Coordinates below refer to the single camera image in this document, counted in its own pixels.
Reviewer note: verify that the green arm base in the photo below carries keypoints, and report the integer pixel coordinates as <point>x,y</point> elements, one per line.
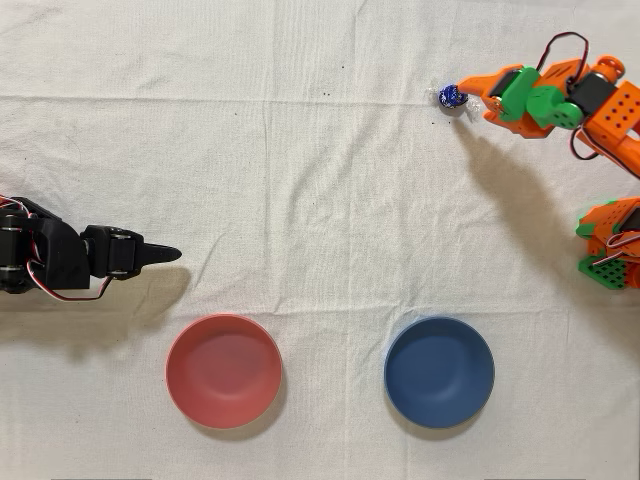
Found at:
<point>607,274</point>

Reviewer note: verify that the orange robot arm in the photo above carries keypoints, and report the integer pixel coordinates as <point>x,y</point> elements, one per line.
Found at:
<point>617,112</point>

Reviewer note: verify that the white tablecloth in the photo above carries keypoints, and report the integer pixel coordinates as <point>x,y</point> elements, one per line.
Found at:
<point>320,200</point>

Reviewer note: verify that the pink bowl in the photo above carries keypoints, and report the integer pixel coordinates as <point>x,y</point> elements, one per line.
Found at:
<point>224,371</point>

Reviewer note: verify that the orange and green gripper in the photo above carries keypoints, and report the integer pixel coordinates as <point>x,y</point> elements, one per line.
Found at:
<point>492,92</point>

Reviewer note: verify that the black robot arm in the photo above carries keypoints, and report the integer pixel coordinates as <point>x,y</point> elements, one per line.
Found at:
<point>55,255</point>

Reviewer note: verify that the blue bowl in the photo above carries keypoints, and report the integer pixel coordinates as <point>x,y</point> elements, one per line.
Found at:
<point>440,372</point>

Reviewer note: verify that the blue candy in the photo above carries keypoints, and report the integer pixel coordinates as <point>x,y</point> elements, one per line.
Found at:
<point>448,99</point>

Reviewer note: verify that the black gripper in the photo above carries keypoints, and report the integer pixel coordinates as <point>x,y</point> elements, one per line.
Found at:
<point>120,252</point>

